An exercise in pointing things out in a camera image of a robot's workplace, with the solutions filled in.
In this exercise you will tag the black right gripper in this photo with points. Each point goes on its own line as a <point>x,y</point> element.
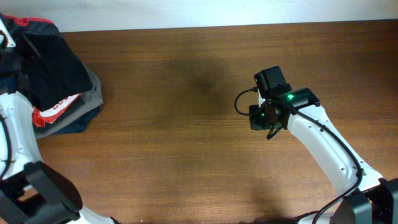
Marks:
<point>255,121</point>

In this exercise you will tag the black leggings with red waistband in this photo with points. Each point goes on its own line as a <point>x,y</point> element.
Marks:
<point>54,72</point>

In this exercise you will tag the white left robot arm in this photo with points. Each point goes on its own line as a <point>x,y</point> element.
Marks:
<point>31,191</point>

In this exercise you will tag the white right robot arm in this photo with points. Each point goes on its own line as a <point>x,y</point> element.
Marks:
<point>363,194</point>

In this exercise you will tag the gray folded garment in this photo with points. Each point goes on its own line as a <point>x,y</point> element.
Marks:
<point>87,101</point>

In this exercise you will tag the dark blue folded garment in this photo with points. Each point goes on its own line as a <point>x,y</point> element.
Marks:
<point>79,125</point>

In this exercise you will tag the red printed t-shirt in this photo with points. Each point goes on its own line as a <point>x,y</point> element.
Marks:
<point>41,118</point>

